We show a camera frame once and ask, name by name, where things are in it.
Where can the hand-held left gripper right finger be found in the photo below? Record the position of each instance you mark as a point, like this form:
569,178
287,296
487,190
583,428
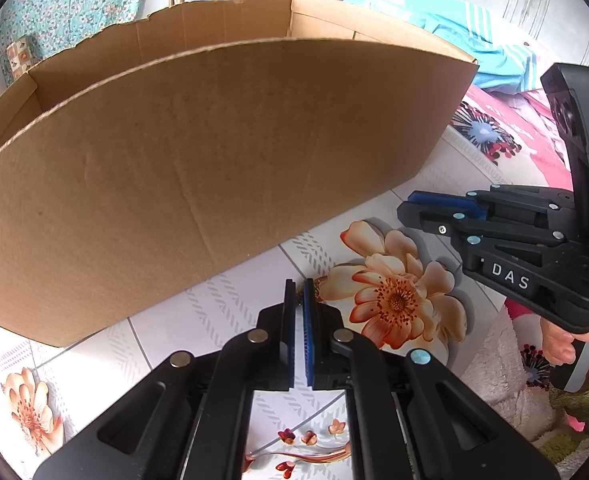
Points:
309,340

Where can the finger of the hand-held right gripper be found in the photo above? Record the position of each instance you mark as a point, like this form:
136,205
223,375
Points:
424,217
444,202

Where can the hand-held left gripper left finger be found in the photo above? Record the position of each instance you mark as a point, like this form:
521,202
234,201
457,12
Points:
287,340

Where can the cardboard box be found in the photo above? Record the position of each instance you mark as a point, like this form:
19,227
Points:
199,160

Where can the person's right hand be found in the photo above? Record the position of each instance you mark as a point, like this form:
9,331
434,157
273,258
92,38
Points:
557,347

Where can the floral tablecloth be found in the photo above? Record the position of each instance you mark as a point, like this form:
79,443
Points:
224,310

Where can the blue quilt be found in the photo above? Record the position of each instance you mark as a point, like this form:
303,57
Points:
474,35

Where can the green fuzzy cloth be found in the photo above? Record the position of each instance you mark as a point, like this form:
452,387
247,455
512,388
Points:
569,400

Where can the rolled floral mat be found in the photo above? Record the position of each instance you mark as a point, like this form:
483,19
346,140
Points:
19,55

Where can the teal floral wall cloth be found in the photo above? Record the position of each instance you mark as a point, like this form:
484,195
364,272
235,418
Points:
74,0

